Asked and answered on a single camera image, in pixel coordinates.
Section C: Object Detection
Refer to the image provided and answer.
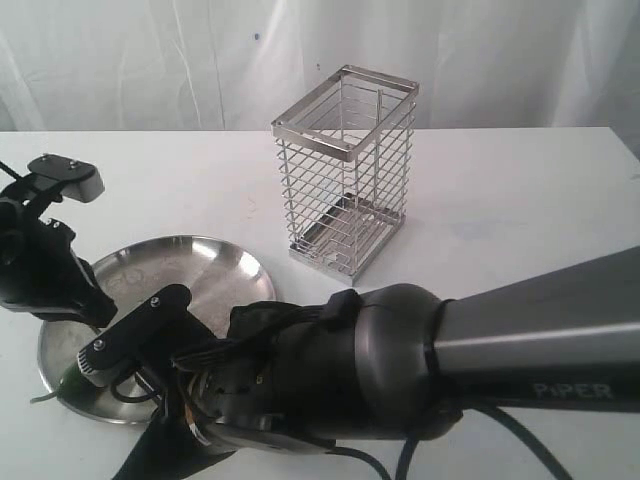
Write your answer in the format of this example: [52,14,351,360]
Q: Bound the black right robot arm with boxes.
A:
[117,248,639,479]

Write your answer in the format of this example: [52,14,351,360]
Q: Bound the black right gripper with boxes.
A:
[113,344,335,479]

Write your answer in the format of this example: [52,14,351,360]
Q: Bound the round steel plate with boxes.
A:
[37,235,277,425]

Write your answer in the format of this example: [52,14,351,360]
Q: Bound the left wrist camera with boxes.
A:
[26,154,105,203]

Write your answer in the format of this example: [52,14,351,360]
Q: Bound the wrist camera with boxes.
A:
[77,284,215,397]
[26,154,105,203]

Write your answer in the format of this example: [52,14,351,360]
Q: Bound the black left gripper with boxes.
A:
[1,197,118,328]

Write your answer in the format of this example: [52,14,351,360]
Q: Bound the green cucumber with stem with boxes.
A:
[29,364,92,404]

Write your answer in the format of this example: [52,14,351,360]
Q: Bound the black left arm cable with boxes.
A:
[0,159,26,184]

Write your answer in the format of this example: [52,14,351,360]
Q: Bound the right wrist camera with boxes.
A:
[77,284,215,397]

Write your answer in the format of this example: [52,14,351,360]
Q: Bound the wire metal utensil rack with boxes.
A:
[271,65,419,285]

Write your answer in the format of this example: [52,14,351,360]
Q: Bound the white backdrop curtain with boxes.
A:
[1,1,639,143]

